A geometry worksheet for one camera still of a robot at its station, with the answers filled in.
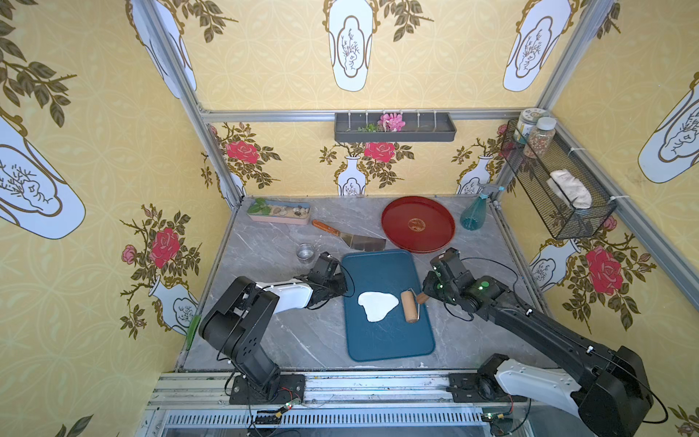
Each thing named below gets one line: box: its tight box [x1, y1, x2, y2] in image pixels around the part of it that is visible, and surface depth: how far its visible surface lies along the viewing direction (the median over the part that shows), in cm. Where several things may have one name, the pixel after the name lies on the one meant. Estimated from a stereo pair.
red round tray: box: [381, 195, 456, 255], surface depth 116 cm
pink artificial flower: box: [376, 112, 406, 133], surface depth 90 cm
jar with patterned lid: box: [513, 107, 550, 145], surface depth 88 cm
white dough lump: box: [357, 291, 400, 323], surface depth 92 cm
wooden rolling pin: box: [400, 287, 429, 325], surface depth 87 cm
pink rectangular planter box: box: [246, 197, 311, 225], surface depth 115 cm
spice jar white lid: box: [523, 116, 558, 160], surface depth 82 cm
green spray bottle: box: [459, 182, 506, 232], surface depth 111 cm
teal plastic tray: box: [343, 306, 436, 362], surface depth 85 cm
